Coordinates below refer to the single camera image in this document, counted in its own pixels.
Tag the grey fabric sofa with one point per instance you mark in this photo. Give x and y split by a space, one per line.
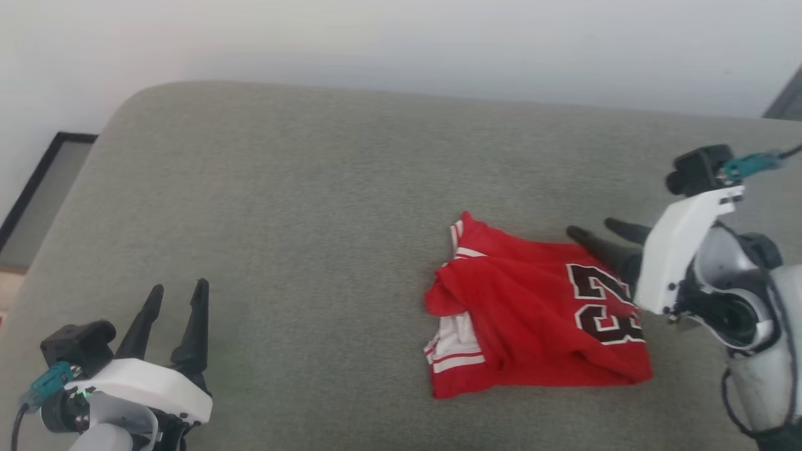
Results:
313 219

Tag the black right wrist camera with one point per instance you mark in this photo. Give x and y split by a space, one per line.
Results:
698 169

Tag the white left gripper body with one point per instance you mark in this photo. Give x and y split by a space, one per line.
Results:
150 383

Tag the black-framed panel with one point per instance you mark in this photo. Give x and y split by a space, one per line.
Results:
44 200

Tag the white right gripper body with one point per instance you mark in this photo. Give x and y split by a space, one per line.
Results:
673 250

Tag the red Bulls 23 jersey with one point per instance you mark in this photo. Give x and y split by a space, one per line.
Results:
526 326

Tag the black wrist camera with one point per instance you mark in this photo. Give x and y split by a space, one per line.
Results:
78 344
698 169

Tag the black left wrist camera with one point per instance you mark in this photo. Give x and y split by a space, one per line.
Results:
78 344

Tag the grey metal pole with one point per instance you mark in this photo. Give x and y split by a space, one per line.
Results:
786 100

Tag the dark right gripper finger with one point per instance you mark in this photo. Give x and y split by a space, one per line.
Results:
633 232
611 254

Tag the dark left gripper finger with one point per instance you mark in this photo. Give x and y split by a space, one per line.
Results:
195 338
143 329

